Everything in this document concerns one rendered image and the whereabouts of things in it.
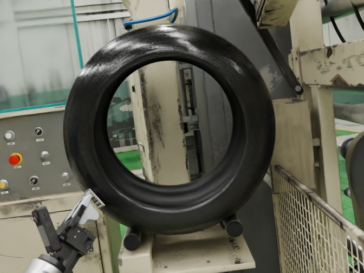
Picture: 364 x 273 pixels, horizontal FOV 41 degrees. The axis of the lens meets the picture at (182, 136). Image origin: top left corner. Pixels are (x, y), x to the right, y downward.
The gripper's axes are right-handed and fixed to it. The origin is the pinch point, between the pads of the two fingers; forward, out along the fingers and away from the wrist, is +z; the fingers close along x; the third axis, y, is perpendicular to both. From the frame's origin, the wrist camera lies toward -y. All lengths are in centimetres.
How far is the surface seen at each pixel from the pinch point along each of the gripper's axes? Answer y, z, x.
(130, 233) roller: 15.8, -0.8, 0.1
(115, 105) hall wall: 107, 546, -746
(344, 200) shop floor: 244, 228, -166
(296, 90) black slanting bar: 34, 64, 22
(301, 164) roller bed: 51, 49, 13
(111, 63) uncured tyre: -17.3, 24.7, 18.4
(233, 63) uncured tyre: 6, 38, 35
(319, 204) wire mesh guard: 37, 13, 44
